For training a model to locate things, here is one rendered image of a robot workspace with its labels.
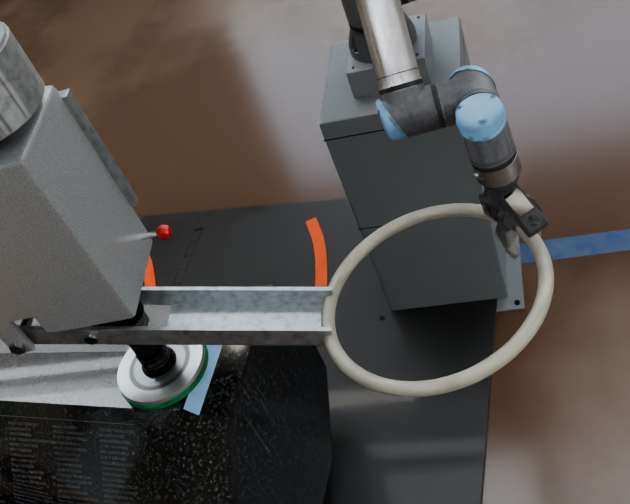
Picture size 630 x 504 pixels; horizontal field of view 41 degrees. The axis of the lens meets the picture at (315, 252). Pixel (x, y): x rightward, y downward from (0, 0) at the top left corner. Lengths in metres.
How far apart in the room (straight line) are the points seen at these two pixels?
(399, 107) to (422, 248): 1.04
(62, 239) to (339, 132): 1.05
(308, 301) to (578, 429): 1.04
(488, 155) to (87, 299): 0.81
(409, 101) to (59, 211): 0.70
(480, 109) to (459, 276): 1.23
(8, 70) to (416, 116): 0.76
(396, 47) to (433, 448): 1.31
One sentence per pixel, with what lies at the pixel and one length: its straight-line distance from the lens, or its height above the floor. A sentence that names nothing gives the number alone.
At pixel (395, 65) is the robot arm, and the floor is 1.27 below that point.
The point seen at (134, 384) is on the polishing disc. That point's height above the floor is 0.83.
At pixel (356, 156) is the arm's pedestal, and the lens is 2.41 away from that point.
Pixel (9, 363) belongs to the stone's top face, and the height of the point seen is 0.80.
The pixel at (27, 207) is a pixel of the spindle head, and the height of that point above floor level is 1.43.
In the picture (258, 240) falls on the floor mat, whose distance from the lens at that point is 3.36.
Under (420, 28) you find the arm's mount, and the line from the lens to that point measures 2.43.
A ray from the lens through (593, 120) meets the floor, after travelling 3.46.
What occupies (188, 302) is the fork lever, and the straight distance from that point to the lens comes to 1.87.
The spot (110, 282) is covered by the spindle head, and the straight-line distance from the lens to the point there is 1.62.
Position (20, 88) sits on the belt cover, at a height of 1.60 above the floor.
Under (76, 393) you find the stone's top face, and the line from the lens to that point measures 2.08.
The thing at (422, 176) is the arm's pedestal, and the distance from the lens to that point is 2.46.
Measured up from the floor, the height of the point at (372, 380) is 0.91.
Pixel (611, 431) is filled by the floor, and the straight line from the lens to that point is 2.56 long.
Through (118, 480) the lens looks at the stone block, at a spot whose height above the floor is 0.68.
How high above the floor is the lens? 2.20
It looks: 43 degrees down
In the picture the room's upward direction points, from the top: 24 degrees counter-clockwise
